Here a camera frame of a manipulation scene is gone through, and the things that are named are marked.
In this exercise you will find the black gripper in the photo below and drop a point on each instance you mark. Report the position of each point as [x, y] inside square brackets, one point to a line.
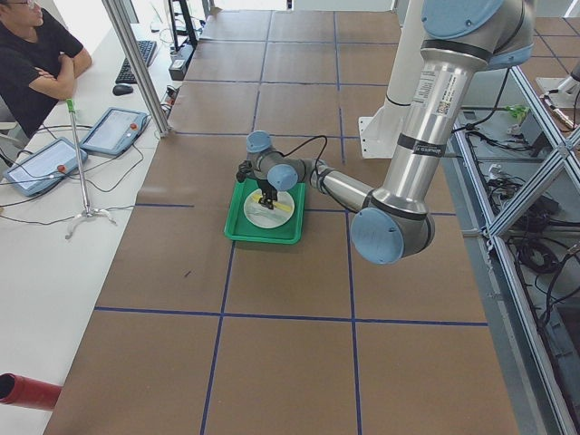
[265, 187]

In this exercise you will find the yellow plastic spoon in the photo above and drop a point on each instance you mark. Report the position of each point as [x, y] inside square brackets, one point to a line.
[278, 205]

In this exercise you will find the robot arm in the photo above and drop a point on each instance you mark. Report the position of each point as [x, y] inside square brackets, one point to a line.
[392, 221]

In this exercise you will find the white round plate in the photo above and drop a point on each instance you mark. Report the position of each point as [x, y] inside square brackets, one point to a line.
[264, 217]

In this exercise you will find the green plastic tray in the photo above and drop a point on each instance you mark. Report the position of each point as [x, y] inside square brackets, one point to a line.
[239, 228]

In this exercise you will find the far blue teach pendant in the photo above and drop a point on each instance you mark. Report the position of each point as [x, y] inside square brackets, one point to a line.
[115, 131]

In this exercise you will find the blue teach pendant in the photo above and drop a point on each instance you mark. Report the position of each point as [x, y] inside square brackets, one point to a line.
[43, 169]
[115, 131]

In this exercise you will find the grabber stick tool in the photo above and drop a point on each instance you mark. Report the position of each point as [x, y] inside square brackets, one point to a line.
[88, 211]

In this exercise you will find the black computer mouse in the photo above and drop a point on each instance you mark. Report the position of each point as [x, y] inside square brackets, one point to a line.
[120, 89]

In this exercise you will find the near blue teach pendant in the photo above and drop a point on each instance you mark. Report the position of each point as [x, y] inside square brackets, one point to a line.
[43, 169]

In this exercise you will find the seated person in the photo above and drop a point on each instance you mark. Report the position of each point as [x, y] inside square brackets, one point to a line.
[40, 62]

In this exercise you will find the red cylinder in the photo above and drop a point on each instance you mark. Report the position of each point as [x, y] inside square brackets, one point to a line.
[17, 390]

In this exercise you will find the wrist black camera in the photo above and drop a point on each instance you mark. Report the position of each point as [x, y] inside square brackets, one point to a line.
[245, 171]

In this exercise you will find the white pedestal column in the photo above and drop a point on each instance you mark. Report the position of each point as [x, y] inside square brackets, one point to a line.
[379, 133]

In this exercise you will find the aluminium frame post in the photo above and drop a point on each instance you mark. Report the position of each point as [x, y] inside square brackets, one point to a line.
[121, 24]

